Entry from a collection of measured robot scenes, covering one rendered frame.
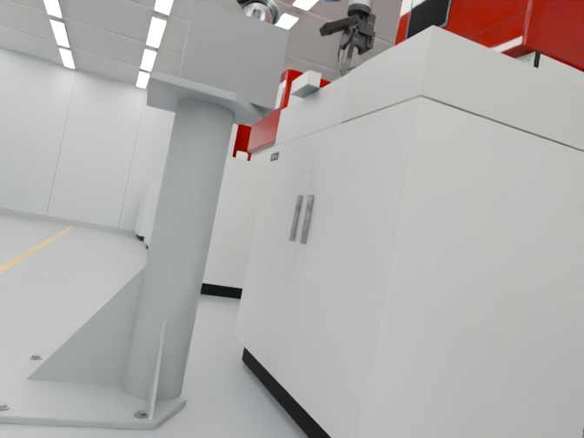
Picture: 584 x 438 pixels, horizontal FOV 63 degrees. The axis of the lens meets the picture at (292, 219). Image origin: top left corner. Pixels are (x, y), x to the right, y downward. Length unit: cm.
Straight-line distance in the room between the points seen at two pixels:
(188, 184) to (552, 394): 102
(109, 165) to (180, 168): 802
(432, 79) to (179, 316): 84
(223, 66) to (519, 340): 98
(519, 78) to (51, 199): 865
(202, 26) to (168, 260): 61
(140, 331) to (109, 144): 811
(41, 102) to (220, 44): 826
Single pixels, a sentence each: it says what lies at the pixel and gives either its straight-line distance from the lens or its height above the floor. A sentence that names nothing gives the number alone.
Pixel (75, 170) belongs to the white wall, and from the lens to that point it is 929.
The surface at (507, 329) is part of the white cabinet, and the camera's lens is 118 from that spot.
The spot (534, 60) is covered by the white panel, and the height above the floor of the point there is 119.
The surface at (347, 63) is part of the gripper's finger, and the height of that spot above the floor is 103.
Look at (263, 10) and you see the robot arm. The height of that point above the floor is 128.
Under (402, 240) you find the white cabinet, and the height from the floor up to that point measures 52.
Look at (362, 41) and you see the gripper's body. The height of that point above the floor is 111.
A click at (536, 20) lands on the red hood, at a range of 182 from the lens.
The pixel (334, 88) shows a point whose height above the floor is 94.
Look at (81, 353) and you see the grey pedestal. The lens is 139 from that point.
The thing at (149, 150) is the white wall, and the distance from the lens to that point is 934.
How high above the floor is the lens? 49
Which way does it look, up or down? 2 degrees up
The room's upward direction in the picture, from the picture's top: 11 degrees clockwise
